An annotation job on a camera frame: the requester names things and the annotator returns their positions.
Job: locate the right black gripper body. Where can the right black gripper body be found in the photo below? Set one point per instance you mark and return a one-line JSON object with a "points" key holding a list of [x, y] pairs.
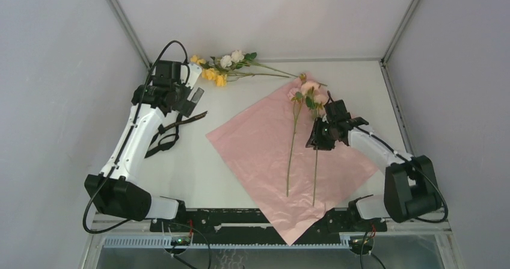
{"points": [[323, 133]]}

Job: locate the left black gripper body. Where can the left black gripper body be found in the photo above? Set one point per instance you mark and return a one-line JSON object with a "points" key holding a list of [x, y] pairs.
{"points": [[183, 91]]}

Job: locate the pink fake flower stem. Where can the pink fake flower stem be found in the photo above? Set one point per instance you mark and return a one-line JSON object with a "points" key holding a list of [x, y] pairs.
{"points": [[315, 102], [297, 103]]}

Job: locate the yellow fake flower stem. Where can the yellow fake flower stem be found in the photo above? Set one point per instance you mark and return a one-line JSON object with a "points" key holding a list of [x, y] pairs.
{"points": [[213, 71]]}

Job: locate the pink wrapping paper sheet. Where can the pink wrapping paper sheet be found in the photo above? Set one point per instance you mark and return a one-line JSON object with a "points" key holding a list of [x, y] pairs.
{"points": [[255, 146]]}

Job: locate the white fake flower stem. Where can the white fake flower stem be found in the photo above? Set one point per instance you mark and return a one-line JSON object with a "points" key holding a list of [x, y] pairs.
{"points": [[239, 55]]}

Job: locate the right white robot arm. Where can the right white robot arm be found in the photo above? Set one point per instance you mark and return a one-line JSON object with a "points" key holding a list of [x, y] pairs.
{"points": [[410, 186]]}

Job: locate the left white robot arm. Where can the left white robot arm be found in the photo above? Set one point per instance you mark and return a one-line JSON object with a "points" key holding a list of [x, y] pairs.
{"points": [[114, 190]]}

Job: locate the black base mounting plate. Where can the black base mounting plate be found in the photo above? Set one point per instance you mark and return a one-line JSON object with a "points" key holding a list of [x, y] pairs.
{"points": [[250, 225]]}

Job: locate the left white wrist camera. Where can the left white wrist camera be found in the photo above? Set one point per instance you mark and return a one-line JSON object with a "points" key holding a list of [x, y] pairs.
{"points": [[189, 74]]}

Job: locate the aluminium frame rail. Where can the aluminium frame rail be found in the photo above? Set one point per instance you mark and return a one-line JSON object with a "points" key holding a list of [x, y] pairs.
{"points": [[128, 29]]}

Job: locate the white cable duct strip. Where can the white cable duct strip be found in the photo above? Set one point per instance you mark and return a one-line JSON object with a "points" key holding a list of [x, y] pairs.
{"points": [[160, 242]]}

